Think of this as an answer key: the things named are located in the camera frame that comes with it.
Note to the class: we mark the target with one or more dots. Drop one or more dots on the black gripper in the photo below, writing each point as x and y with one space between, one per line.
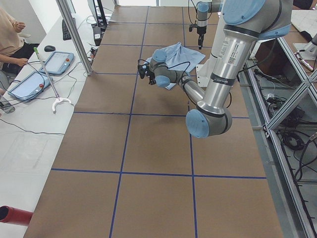
150 77
200 29

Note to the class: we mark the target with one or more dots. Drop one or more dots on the light blue t-shirt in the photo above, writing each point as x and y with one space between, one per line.
172 65

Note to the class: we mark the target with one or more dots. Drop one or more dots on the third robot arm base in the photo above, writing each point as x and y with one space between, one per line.
307 50

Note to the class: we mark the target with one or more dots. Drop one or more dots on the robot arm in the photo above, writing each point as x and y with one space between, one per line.
203 9
245 22

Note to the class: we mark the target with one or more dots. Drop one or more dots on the blue teach pendant far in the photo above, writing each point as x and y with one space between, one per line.
58 62

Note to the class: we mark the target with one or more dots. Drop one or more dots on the blue teach pendant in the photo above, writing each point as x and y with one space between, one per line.
30 87
58 62

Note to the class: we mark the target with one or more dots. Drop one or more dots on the black keyboard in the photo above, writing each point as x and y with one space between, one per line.
65 32

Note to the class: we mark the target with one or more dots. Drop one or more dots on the black computer mouse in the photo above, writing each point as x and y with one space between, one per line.
49 48

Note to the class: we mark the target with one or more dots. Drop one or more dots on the blue teach pendant near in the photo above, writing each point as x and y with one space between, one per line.
30 87

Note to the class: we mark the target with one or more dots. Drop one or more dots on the seated person in beige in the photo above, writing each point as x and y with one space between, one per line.
14 51

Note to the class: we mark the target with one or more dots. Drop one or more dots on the red tube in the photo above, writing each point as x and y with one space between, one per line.
15 216

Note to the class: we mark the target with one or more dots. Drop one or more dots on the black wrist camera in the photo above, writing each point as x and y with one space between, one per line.
191 27
142 70

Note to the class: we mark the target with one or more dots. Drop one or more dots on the aluminium frame rail structure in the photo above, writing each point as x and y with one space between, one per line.
282 97

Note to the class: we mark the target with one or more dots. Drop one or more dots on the aluminium frame post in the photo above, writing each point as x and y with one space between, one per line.
66 15

